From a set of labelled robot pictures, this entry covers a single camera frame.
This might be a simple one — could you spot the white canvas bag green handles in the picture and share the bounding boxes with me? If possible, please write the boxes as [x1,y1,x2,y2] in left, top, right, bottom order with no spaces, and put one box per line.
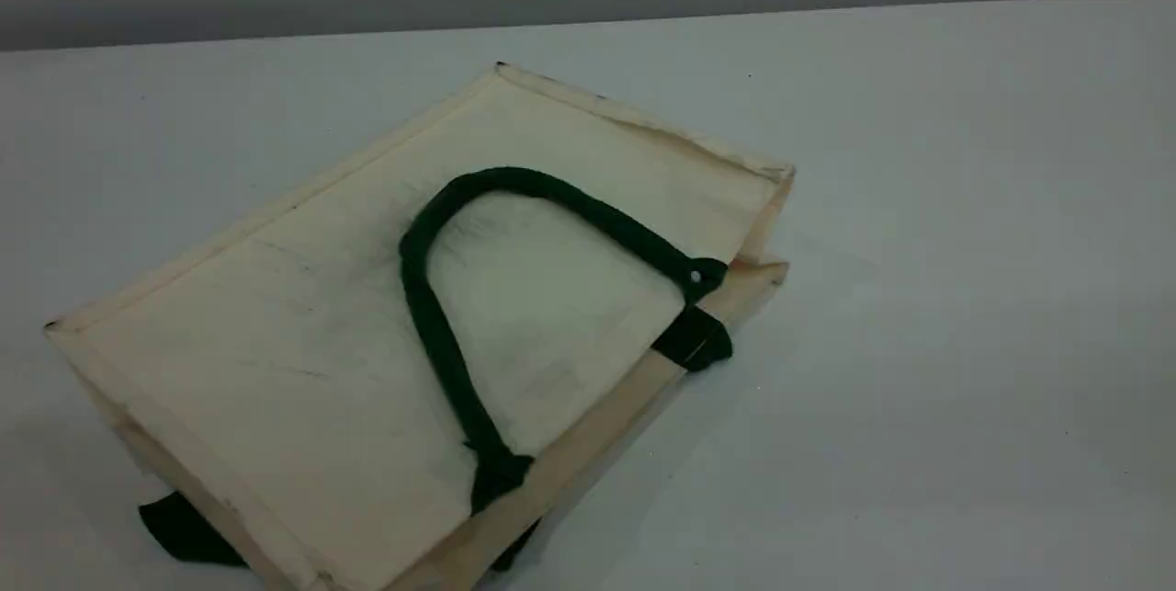
[41,61,797,591]

